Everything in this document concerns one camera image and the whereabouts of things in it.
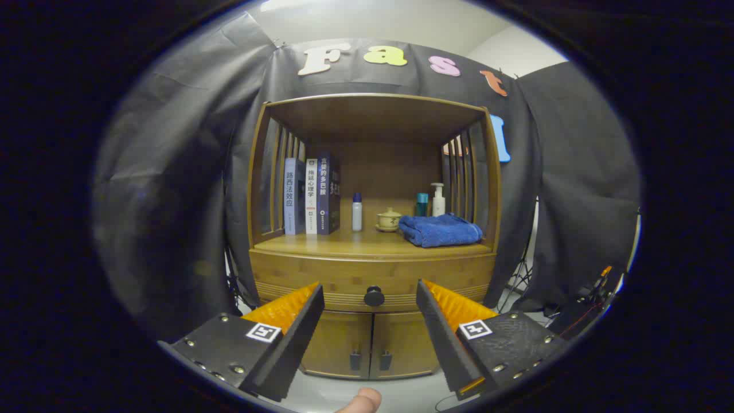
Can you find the teal bottle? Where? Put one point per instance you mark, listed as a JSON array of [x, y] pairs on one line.
[[422, 203]]

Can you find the light blue book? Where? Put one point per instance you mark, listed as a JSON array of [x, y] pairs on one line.
[[292, 195]]

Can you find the wooden cabinet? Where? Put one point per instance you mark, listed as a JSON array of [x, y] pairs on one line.
[[373, 120]]

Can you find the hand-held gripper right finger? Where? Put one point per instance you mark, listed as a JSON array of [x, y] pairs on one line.
[[441, 338]]

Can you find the white book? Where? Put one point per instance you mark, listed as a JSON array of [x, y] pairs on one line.
[[311, 195]]

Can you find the wooden countertop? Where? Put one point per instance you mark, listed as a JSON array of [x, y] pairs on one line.
[[344, 244]]

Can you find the wooden cabinet door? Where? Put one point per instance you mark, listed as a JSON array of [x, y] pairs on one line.
[[401, 341], [338, 341]]

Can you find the white pump bottle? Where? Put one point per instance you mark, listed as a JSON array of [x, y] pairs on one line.
[[438, 203]]

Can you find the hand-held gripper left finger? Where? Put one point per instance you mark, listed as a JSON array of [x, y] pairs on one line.
[[298, 338]]

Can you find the blue folded towel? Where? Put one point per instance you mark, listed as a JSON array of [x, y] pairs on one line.
[[438, 230]]

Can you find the beige lidded teacup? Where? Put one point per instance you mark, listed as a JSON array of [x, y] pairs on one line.
[[389, 221]]

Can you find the dark blue book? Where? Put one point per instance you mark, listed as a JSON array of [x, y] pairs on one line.
[[327, 195]]

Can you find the black tripod stand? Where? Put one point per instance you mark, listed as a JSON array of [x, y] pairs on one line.
[[519, 281]]

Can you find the white bottle with blue cap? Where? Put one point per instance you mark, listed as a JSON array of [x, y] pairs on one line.
[[356, 215]]

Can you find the black backdrop cloth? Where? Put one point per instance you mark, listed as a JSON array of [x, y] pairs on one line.
[[172, 172]]

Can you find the black equipment with orange part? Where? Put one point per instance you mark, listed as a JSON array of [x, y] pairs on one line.
[[579, 312]]

